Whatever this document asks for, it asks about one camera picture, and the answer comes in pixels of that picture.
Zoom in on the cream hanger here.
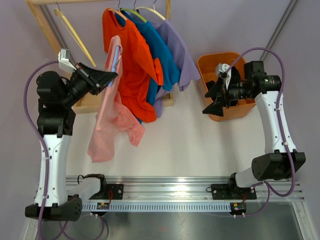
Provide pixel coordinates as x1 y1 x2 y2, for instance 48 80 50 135
134 0 166 21

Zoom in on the peach hanger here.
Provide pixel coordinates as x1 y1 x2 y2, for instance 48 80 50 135
102 7 134 29

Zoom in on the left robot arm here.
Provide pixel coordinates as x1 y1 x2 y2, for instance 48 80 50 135
25 62 118 222

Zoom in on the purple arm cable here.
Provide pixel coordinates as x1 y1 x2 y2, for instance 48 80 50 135
23 60 109 240
204 46 297 218

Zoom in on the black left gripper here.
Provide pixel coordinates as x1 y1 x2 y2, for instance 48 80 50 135
60 62 118 108

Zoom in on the aluminium mounting rail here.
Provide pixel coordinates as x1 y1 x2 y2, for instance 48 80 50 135
64 175 306 203

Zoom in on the black t shirt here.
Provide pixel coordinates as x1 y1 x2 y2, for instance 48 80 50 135
204 64 250 108

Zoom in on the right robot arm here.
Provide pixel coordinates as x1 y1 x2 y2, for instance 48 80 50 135
202 61 306 200

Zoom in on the pink t shirt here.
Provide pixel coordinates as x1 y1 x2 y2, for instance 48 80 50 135
87 35 145 163

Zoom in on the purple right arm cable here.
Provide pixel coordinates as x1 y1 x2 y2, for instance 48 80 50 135
204 46 297 218

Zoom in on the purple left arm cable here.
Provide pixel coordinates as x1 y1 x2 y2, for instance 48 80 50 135
23 60 109 240

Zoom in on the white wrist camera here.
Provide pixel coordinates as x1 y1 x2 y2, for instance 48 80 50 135
58 48 76 74
215 63 232 89

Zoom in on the light blue hanger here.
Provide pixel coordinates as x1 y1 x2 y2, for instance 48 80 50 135
106 45 121 87

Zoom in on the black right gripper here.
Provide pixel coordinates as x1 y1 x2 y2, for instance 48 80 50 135
203 76 253 117

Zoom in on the orange t shirt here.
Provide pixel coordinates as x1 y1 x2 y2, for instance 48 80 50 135
102 8 164 123

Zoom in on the yellow hanger with metal hook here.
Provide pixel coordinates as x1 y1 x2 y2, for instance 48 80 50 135
54 0 97 67

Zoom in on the blue t shirt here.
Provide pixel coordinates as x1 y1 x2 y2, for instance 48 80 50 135
120 8 181 118

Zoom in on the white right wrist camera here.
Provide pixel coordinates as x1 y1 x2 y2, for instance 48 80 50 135
215 63 232 89

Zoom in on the green hanger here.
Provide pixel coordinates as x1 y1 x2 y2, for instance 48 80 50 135
119 0 148 24

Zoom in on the lavender t shirt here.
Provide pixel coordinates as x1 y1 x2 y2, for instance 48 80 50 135
148 19 200 118

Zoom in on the wooden clothes rack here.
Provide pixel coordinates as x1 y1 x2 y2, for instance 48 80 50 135
24 0 174 115

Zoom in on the white slotted cable duct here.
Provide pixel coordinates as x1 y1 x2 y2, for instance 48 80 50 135
82 201 231 213

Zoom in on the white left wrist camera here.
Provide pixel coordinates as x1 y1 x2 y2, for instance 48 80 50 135
58 48 76 74

